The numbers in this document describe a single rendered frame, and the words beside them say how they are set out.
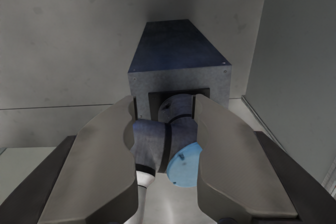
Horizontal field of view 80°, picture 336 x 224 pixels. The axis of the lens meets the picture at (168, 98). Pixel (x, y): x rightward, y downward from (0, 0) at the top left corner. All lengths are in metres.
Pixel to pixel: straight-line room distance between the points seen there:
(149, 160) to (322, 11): 0.99
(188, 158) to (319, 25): 0.91
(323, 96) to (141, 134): 0.87
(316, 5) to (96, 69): 1.44
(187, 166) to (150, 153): 0.08
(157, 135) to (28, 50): 1.56
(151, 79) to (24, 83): 1.54
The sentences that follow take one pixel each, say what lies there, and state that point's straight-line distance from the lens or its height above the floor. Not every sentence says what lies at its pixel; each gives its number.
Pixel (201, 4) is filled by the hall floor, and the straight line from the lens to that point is 1.57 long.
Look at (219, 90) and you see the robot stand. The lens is 0.63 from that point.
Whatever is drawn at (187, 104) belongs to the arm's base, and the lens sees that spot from 0.56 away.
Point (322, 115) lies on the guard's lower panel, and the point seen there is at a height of 0.82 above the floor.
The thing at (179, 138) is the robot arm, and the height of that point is 1.20.
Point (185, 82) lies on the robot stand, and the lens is 0.60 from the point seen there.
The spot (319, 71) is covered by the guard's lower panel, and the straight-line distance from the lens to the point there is 1.13.
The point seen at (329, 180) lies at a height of 0.98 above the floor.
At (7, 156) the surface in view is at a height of 0.12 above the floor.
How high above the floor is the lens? 1.54
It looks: 62 degrees down
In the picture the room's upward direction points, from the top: 176 degrees clockwise
